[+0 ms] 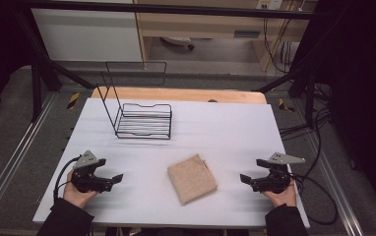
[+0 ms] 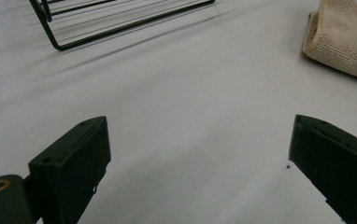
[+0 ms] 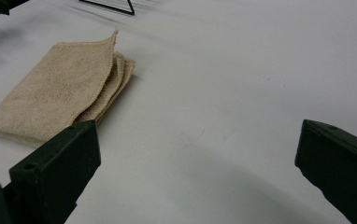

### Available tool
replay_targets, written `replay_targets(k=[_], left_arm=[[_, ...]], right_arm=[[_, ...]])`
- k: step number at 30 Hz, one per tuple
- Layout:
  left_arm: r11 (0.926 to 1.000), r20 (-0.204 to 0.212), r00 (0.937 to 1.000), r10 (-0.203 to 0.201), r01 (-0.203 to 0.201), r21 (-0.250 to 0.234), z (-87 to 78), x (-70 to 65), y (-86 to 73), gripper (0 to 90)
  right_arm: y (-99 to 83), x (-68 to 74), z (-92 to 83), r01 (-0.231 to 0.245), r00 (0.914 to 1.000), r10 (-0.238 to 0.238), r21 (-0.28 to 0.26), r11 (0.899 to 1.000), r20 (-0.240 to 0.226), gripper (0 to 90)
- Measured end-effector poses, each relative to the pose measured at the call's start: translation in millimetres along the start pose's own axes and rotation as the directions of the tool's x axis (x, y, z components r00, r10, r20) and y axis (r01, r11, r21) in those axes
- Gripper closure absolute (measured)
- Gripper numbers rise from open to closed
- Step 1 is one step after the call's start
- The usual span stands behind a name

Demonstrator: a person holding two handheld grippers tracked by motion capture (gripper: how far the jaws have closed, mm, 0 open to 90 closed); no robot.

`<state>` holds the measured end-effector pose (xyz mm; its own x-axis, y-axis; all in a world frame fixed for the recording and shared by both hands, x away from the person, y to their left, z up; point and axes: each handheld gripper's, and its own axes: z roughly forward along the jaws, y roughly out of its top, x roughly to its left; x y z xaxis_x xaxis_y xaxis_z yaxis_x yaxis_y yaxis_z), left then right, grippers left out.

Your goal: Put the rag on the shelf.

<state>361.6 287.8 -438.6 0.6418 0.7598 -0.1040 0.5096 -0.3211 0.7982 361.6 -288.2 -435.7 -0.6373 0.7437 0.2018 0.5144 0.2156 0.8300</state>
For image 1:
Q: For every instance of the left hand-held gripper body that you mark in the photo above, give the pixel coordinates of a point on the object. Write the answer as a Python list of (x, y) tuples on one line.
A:
[(86, 182)]

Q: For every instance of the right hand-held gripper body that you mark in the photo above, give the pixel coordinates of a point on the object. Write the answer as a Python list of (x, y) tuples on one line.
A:
[(276, 182)]

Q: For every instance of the beige towel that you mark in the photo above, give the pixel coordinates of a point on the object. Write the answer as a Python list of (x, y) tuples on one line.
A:
[(192, 179)]

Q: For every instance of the person's left hand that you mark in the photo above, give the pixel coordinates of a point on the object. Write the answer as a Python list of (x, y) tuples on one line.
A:
[(76, 196)]

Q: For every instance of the person's right hand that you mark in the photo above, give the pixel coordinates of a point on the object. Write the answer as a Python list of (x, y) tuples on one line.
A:
[(284, 198)]

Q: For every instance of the white table sheet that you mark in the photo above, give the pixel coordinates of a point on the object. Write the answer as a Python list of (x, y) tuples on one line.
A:
[(228, 141)]

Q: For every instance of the yellow black tape strip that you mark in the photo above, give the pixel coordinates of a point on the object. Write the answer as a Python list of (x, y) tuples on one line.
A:
[(73, 100), (285, 105)]

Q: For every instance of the white cabinet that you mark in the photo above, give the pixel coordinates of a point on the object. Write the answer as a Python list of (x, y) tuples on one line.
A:
[(87, 36)]

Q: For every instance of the wooden desk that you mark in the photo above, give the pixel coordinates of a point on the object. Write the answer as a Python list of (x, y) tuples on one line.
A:
[(209, 29)]

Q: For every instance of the office chair base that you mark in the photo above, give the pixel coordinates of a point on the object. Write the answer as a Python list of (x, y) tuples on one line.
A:
[(177, 41)]

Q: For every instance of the aluminium floor rail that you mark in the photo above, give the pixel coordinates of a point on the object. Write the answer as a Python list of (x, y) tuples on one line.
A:
[(15, 154), (337, 187)]

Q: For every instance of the white wall socket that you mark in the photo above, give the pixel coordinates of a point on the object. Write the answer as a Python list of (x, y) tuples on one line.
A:
[(269, 4)]

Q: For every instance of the black metal frame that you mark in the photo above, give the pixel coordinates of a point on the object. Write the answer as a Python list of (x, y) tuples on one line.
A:
[(163, 9)]

